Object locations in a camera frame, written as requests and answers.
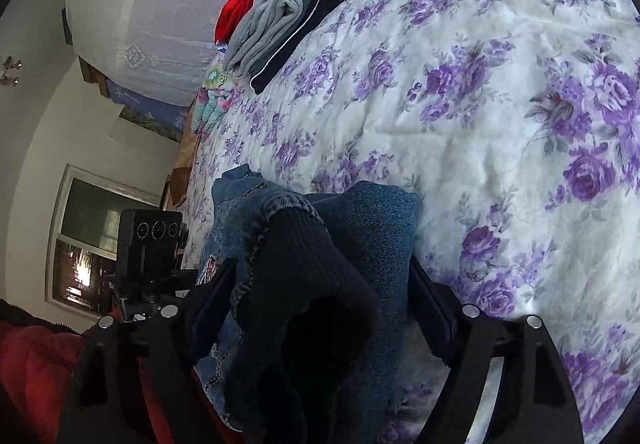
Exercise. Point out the purple floral bedspread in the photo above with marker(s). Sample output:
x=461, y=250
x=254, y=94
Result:
x=500, y=123

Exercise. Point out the grey folded garment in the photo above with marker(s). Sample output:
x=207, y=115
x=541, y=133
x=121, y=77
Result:
x=265, y=23

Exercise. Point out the red cloth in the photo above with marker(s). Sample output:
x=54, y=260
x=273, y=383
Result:
x=35, y=359

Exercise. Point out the blue wall poster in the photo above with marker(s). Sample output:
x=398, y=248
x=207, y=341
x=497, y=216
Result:
x=150, y=111

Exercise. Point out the metal wall hooks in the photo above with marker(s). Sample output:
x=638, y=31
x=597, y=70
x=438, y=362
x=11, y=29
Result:
x=11, y=71

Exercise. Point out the window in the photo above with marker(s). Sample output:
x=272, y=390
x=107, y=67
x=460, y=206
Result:
x=95, y=224

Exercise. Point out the blue denim pants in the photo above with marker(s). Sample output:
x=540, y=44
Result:
x=370, y=234

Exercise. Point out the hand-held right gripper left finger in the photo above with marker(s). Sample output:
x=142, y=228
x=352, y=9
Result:
x=212, y=299

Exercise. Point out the black garment with white stripe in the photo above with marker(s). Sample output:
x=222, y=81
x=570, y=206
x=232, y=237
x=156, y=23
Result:
x=320, y=3

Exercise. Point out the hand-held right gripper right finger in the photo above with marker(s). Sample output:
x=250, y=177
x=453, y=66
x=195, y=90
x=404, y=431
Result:
x=437, y=314

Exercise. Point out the colourful printed cloth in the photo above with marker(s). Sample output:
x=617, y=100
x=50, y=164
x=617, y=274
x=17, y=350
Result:
x=212, y=98

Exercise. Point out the wooden bed frame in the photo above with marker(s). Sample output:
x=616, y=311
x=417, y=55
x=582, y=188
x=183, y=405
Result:
x=182, y=168

